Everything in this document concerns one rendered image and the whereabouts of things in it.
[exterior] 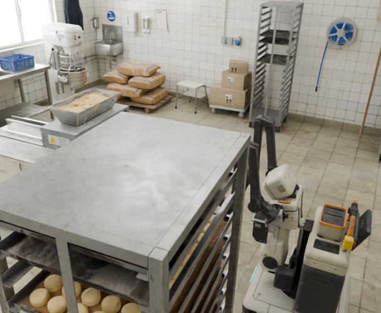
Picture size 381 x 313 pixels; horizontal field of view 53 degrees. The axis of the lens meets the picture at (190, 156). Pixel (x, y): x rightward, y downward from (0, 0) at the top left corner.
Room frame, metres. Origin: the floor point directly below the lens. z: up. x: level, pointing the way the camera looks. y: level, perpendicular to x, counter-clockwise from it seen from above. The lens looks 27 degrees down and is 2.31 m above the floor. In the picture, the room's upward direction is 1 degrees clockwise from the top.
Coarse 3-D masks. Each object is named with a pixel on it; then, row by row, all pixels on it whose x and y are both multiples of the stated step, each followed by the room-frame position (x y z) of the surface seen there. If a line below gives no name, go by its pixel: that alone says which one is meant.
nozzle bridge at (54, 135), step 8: (120, 104) 3.19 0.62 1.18; (104, 112) 2.98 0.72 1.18; (112, 112) 2.99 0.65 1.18; (128, 112) 3.16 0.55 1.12; (56, 120) 2.78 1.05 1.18; (96, 120) 2.80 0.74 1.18; (104, 120) 2.84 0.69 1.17; (40, 128) 2.64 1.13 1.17; (48, 128) 2.63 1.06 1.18; (56, 128) 2.63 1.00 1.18; (64, 128) 2.64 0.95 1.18; (72, 128) 2.64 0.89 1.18; (80, 128) 2.64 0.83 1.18; (88, 128) 2.65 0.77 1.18; (48, 136) 2.61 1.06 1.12; (56, 136) 2.58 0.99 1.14; (64, 136) 2.55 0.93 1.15; (72, 136) 2.52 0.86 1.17; (48, 144) 2.62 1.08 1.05; (56, 144) 2.59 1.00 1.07; (64, 144) 2.56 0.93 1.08
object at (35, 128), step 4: (8, 120) 3.46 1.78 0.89; (12, 120) 3.44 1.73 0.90; (16, 120) 3.44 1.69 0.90; (8, 124) 3.46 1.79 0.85; (12, 124) 3.44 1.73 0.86; (16, 124) 3.42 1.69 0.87; (20, 124) 3.40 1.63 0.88; (24, 124) 3.38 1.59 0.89; (28, 124) 3.36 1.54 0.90; (32, 124) 3.36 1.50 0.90; (20, 128) 3.40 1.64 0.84; (24, 128) 3.38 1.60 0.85; (28, 128) 3.36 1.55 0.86; (32, 128) 3.34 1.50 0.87; (36, 128) 3.32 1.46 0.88; (40, 132) 3.30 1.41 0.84
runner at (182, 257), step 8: (232, 176) 1.07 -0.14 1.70; (224, 192) 1.00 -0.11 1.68; (216, 200) 0.93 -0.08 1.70; (216, 208) 0.93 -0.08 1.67; (208, 216) 0.87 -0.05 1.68; (200, 224) 0.81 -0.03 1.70; (200, 232) 0.81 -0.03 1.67; (192, 240) 0.76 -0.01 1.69; (184, 248) 0.72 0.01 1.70; (184, 256) 0.71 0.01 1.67; (176, 264) 0.67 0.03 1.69
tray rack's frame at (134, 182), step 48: (96, 144) 1.03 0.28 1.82; (144, 144) 1.04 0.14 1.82; (192, 144) 1.05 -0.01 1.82; (240, 144) 1.05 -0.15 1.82; (0, 192) 0.76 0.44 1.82; (48, 192) 0.76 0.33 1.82; (96, 192) 0.77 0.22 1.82; (144, 192) 0.77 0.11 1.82; (192, 192) 0.78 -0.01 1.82; (96, 240) 0.59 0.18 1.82; (144, 240) 0.60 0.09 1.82; (0, 288) 0.71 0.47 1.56
